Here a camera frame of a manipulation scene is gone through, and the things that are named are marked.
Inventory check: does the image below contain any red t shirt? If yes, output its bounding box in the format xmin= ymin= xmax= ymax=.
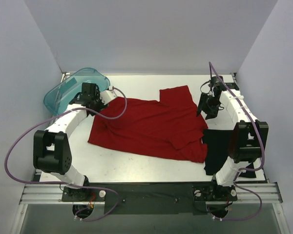
xmin=88 ymin=85 xmax=208 ymax=163

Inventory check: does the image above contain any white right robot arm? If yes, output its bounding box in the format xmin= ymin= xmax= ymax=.
xmin=193 ymin=76 xmax=269 ymax=201

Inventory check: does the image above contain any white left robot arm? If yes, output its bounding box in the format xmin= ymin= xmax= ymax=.
xmin=33 ymin=83 xmax=104 ymax=201

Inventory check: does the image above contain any teal plastic bin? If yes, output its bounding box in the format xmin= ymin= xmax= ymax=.
xmin=43 ymin=67 xmax=110 ymax=116

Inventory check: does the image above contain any folded black t shirt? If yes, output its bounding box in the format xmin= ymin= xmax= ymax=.
xmin=201 ymin=129 xmax=257 ymax=179

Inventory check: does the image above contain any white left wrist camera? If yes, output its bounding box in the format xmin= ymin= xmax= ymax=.
xmin=100 ymin=86 xmax=118 ymax=105

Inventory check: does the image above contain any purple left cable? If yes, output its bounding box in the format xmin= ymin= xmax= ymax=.
xmin=4 ymin=86 xmax=127 ymax=222

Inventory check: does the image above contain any purple cable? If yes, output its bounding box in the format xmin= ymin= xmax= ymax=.
xmin=4 ymin=86 xmax=127 ymax=222
xmin=208 ymin=61 xmax=266 ymax=222

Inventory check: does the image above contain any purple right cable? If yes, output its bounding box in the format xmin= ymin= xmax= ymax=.
xmin=208 ymin=61 xmax=266 ymax=222

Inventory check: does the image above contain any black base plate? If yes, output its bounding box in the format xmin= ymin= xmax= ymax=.
xmin=62 ymin=182 xmax=237 ymax=217

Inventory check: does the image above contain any aluminium frame rail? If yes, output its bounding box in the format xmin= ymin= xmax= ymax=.
xmin=19 ymin=184 xmax=73 ymax=205

